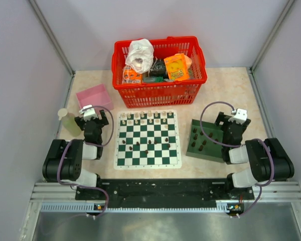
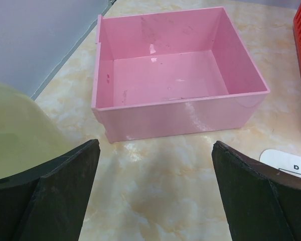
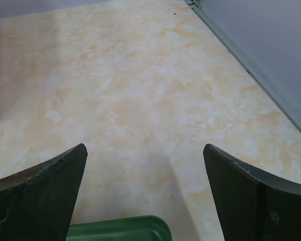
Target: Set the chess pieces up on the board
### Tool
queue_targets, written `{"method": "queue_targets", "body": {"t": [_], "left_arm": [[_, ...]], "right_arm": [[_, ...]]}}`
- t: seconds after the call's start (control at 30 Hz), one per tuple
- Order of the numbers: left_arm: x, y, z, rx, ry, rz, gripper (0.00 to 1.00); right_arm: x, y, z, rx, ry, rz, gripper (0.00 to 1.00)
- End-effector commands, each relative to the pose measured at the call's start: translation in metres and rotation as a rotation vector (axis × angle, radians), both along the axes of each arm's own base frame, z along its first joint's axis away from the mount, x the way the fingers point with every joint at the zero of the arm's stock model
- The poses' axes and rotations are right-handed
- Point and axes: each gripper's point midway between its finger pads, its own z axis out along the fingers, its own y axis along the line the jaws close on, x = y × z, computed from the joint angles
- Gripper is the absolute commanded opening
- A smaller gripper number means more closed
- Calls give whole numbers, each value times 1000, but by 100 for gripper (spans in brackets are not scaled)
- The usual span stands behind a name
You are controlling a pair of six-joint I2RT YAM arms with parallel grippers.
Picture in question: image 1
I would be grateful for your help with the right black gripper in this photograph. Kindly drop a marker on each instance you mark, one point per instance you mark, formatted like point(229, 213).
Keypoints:
point(220, 118)

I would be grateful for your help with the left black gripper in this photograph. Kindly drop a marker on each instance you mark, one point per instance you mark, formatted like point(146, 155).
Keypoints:
point(103, 120)

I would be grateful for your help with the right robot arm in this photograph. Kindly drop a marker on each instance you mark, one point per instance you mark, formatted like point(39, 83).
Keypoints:
point(267, 159)

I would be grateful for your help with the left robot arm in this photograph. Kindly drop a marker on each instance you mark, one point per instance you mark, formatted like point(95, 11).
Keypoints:
point(63, 163)

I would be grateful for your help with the green white chess board mat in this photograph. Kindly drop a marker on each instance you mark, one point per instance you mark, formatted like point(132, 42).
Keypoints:
point(142, 126)

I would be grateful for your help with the green liquid bottle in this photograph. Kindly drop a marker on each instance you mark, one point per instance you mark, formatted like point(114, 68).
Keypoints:
point(68, 122)

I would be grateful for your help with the green tray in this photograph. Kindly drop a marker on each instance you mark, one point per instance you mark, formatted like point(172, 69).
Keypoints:
point(200, 146)

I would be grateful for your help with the pink plastic box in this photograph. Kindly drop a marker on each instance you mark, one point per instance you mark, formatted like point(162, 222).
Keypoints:
point(97, 95)

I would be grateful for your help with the red plastic shopping basket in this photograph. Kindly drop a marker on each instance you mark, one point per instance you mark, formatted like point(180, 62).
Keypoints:
point(165, 93)

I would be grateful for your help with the small orange patterned box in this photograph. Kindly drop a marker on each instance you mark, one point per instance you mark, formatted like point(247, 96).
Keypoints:
point(129, 76)

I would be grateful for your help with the orange snack box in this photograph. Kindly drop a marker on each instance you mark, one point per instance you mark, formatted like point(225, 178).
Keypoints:
point(178, 66)

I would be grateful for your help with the white crumpled plastic bag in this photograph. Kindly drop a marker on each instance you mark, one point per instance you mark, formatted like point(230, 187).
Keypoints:
point(140, 56)

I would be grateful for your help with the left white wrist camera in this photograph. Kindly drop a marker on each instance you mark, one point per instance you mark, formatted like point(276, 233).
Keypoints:
point(88, 113)

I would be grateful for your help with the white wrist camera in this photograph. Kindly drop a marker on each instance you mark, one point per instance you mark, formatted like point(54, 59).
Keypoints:
point(88, 113)
point(239, 116)

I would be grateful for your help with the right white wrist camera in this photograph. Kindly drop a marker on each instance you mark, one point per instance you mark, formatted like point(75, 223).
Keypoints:
point(239, 116)

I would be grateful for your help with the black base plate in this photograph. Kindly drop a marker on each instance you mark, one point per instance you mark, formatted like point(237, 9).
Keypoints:
point(164, 193)

